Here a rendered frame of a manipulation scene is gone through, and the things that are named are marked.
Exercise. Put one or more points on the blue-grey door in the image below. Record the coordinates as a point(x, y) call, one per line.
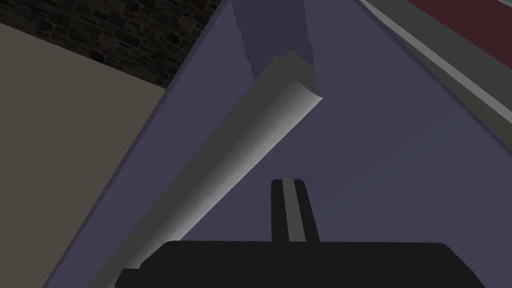
point(384, 144)

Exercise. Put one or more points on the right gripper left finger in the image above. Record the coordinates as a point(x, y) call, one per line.
point(278, 216)

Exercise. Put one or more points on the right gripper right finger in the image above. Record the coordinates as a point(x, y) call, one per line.
point(310, 224)

